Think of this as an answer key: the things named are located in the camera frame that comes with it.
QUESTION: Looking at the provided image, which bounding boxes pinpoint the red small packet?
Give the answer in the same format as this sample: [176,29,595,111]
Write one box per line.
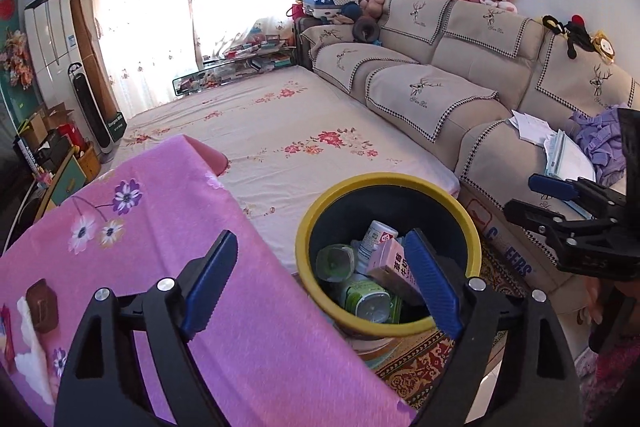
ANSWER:
[0,304,16,360]

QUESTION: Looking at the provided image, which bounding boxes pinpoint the black long box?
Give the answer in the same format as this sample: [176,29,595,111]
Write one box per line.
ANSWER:
[15,137,43,172]

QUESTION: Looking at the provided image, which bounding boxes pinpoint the yellow-rimmed black trash bin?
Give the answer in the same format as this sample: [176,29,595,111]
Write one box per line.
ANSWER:
[295,173,482,340]

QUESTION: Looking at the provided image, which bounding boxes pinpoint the blue star-print bag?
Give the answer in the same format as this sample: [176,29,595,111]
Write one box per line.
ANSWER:
[303,0,358,18]

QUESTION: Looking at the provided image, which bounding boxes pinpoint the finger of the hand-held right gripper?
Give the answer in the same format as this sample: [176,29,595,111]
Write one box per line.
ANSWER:
[528,173,628,220]
[502,198,601,268]

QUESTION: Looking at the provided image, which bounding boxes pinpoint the cluttered glass side table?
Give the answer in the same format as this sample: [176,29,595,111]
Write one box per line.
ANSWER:
[205,32,299,78]

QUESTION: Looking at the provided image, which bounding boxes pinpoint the white refrigerator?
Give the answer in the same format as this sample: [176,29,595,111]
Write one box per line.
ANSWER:
[24,0,83,108]

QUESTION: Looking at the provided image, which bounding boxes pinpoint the pink strawberry milk carton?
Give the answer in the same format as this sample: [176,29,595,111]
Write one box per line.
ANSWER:
[367,238,423,304]

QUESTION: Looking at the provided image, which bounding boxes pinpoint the brown small pouch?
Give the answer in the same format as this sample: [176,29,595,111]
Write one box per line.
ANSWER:
[25,279,60,334]

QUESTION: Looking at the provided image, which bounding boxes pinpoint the beige sofa with deer covers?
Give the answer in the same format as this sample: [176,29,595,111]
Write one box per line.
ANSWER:
[299,0,640,343]

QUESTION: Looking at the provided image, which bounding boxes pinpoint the yellow lion plush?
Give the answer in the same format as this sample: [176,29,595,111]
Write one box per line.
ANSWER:
[590,32,617,66]

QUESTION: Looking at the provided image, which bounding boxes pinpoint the teal wooden cabinet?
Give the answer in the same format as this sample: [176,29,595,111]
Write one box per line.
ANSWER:
[35,152,89,214]

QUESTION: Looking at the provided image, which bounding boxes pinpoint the white bottle with red label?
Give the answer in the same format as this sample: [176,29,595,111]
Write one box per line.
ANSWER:
[357,219,399,258]

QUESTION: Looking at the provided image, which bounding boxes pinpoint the black tower fan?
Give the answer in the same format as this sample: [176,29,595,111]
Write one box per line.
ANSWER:
[67,63,113,154]

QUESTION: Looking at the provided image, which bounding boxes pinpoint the red floral garment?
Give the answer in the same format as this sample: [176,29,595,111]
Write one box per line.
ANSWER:
[575,337,640,427]

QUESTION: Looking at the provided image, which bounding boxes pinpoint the green drink can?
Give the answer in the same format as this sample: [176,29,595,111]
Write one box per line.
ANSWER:
[344,279,403,324]

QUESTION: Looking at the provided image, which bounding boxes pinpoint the purple garment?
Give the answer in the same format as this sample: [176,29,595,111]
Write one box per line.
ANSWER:
[570,106,627,188]

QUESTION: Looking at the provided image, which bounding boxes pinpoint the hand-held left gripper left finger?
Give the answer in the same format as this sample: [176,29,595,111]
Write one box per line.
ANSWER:
[54,229,239,427]

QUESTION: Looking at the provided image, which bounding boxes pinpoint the open cardboard box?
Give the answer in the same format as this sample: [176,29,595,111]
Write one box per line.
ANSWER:
[20,104,76,148]

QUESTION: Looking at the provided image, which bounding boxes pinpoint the green plastic cup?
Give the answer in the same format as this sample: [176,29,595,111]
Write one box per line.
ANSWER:
[315,244,357,283]

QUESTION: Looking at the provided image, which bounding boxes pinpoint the pink floral blanket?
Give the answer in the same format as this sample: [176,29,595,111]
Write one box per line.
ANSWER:
[0,134,416,427]

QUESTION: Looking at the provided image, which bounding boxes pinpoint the artificial flower decoration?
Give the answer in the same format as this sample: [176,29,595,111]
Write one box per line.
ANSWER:
[0,29,34,90]

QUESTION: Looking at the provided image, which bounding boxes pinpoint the red box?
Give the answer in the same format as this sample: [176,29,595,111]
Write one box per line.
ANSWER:
[57,124,87,154]

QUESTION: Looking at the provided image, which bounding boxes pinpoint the tall brown cardboard box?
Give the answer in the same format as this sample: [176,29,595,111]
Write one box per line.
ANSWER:
[69,0,121,122]

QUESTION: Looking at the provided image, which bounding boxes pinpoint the white papers on sofa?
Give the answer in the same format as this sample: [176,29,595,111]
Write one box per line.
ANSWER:
[542,129,598,188]

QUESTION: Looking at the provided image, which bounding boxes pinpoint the black mouse plush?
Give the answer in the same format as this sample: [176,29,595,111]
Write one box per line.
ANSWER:
[542,13,594,60]

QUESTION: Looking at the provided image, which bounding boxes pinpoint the white crumpled tissue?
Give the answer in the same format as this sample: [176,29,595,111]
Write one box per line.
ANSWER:
[14,297,56,405]

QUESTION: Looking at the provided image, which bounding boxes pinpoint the dark green box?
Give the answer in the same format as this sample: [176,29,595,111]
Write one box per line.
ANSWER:
[104,111,127,144]

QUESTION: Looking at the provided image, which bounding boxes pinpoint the white loose papers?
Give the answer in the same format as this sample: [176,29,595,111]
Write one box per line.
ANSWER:
[509,109,553,146]

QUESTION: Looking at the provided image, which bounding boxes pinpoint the grey neck pillow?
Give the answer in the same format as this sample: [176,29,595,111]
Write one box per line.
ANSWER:
[352,16,382,44]

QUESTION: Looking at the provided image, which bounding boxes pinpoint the printed cardboard box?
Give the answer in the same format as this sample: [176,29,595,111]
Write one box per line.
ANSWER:
[457,182,591,304]

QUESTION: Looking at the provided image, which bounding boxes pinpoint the red patterned carpet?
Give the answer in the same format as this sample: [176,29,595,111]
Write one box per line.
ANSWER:
[360,237,532,408]

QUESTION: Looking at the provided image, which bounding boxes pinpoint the white floral bed sheet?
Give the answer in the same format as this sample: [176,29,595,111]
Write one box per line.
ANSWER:
[117,67,461,269]

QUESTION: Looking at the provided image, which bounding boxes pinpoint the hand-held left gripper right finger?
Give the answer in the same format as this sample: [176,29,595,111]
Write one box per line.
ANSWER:
[402,228,586,427]

